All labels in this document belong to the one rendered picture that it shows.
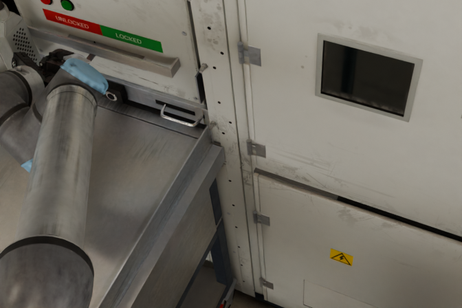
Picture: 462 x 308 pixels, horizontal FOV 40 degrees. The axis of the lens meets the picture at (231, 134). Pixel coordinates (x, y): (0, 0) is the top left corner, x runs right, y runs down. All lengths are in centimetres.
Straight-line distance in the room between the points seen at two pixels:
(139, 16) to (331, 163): 52
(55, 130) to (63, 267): 32
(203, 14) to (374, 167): 46
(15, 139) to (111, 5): 38
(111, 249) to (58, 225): 63
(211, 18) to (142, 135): 47
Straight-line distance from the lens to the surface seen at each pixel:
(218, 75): 134
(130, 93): 163
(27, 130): 123
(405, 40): 107
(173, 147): 156
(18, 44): 160
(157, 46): 145
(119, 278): 134
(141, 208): 147
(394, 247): 158
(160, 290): 155
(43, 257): 75
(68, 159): 94
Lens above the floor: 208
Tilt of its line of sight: 52 degrees down
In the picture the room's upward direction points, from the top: 7 degrees counter-clockwise
